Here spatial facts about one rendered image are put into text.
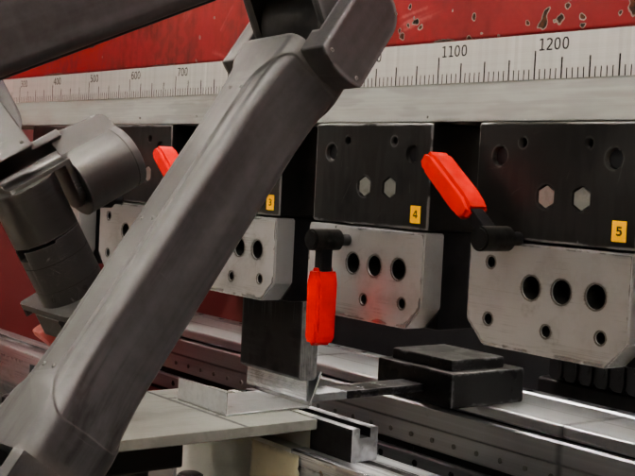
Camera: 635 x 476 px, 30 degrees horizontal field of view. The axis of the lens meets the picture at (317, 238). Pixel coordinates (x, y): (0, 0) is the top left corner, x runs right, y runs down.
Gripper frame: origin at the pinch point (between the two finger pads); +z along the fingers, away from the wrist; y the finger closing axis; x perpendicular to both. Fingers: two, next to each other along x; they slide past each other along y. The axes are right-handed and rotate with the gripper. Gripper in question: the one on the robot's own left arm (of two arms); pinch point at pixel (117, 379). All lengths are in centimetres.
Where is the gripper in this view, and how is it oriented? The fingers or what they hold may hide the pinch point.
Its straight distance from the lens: 106.9
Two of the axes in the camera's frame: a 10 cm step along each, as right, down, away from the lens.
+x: -7.2, 4.9, -5.0
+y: -6.0, -0.8, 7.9
